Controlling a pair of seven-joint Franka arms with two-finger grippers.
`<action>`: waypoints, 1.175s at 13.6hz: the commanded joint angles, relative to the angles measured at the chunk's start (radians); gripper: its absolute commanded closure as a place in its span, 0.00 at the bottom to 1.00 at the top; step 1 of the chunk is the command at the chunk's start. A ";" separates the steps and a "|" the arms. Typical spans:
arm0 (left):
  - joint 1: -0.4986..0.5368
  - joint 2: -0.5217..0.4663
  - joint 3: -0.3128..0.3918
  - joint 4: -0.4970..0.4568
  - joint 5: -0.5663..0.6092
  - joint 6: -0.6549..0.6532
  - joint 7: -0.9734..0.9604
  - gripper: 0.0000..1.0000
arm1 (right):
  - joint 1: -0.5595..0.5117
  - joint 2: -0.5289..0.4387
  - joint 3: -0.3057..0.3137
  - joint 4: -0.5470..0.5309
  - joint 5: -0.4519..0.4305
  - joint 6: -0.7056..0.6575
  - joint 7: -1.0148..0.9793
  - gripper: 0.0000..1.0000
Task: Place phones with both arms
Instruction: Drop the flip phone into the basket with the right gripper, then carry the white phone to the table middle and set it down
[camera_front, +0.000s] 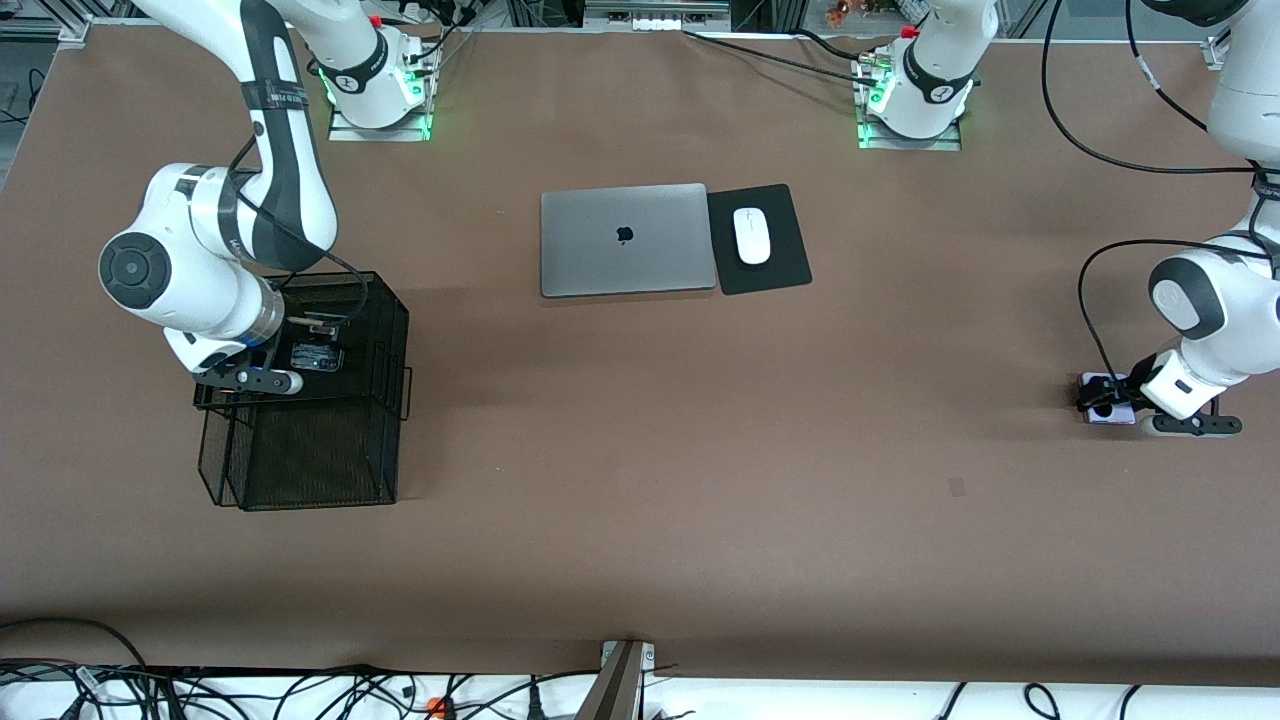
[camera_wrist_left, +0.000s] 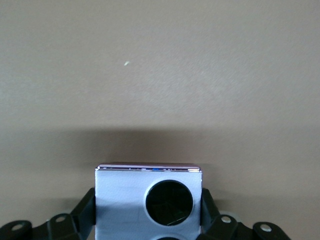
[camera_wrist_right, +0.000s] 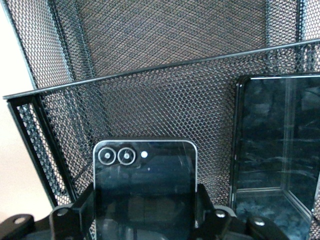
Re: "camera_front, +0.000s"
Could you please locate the black flip phone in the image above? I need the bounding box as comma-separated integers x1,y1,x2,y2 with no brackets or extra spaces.
289,338,347,377

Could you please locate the white lavender flip phone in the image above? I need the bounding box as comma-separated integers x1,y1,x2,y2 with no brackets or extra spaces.
1079,372,1138,426

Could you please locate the grey closed laptop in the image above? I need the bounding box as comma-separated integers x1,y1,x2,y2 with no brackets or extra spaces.
540,182,719,299

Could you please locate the black mouse pad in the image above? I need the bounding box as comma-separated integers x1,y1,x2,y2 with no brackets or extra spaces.
706,183,813,297

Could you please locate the white computer mouse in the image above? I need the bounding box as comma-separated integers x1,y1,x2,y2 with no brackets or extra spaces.
733,207,772,266

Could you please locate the silver power strip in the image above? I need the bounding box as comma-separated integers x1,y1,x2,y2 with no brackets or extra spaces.
585,0,731,31

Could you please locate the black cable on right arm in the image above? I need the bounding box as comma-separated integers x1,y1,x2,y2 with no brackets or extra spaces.
228,140,371,326

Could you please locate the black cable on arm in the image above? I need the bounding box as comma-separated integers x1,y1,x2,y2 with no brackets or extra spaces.
1040,0,1280,386
228,140,371,326

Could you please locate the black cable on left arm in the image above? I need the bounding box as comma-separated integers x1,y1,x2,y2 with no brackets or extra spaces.
1040,0,1280,386

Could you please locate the black wire mesh tray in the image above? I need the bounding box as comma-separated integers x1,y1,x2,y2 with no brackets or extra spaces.
193,270,413,512

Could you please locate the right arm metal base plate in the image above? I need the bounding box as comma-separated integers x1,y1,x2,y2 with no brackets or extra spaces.
328,100,433,143

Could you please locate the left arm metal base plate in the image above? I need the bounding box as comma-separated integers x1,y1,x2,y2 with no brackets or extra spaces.
858,110,963,153

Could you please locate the thick black floor cable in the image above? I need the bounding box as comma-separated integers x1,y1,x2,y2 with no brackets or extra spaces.
0,616,151,691

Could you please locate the aluminium profile post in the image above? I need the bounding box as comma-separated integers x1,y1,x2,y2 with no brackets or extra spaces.
575,640,656,720

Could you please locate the long black table cable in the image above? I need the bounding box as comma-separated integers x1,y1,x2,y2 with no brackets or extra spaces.
683,28,883,89

